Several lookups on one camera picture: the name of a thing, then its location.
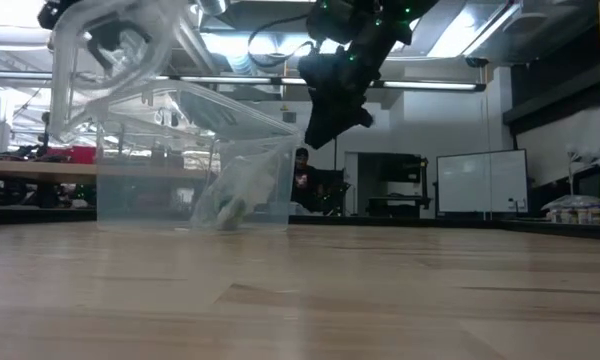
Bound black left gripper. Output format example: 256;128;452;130
36;0;154;72

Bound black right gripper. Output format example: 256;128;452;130
297;0;440;151

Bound clear lid with black handle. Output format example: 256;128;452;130
47;0;302;147

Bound clear plastic bag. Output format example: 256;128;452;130
189;148;287;232

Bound green elastic bandage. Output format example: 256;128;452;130
216;196;250;232

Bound clear plastic container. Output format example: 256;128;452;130
95;119;301;233

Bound person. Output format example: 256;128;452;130
290;146;332;212

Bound black cabinet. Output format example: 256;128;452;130
355;151;431;220

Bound long ceiling light bar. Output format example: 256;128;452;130
0;70;487;94

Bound red plastic bin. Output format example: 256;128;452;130
46;145;99;165

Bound white whiteboard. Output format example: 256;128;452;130
435;149;530;216

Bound wooden workbench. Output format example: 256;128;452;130
0;159;99;187

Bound bagged white packages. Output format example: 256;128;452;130
540;194;600;226

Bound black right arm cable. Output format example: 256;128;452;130
246;13;317;69

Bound black camera rig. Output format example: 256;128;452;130
39;111;54;160

